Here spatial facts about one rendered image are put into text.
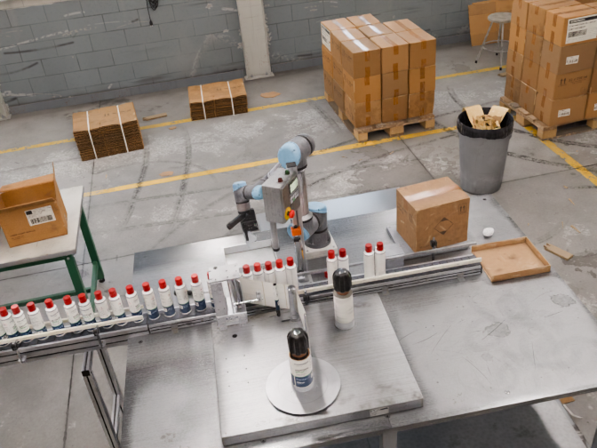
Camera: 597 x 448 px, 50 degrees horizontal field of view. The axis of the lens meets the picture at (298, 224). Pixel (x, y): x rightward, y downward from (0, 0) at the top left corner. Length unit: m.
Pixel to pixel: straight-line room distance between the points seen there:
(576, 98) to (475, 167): 1.44
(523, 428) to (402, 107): 3.79
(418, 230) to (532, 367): 0.90
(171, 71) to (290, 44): 1.51
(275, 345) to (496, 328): 0.99
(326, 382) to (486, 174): 3.14
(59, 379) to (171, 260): 1.20
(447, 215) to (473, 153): 2.05
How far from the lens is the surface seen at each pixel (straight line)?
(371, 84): 6.27
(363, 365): 2.79
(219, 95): 7.34
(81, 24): 8.13
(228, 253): 3.55
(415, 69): 6.38
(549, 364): 2.94
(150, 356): 3.07
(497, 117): 5.50
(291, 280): 3.09
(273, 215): 2.92
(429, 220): 3.34
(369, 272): 3.16
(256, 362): 2.85
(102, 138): 6.83
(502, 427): 3.48
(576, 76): 6.39
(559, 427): 3.54
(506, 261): 3.44
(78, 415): 4.13
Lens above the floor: 2.89
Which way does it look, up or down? 33 degrees down
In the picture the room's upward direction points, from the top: 6 degrees counter-clockwise
